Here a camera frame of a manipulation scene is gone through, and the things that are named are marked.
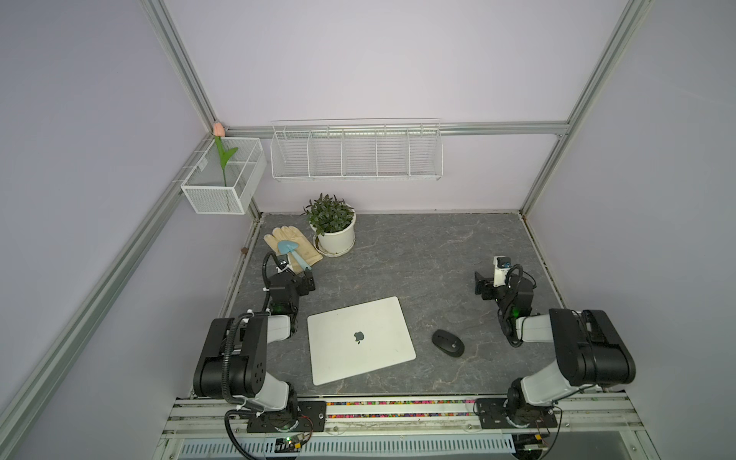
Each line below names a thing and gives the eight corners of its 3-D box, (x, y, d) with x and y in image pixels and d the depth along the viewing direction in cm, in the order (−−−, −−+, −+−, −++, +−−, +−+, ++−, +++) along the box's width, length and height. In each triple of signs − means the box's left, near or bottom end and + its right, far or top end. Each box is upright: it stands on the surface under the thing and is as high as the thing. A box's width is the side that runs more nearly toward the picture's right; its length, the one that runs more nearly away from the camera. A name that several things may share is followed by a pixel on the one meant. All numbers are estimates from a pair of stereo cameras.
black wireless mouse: (428, 341, 88) (430, 338, 86) (435, 329, 91) (436, 325, 88) (459, 359, 85) (461, 356, 82) (465, 346, 87) (467, 342, 85)
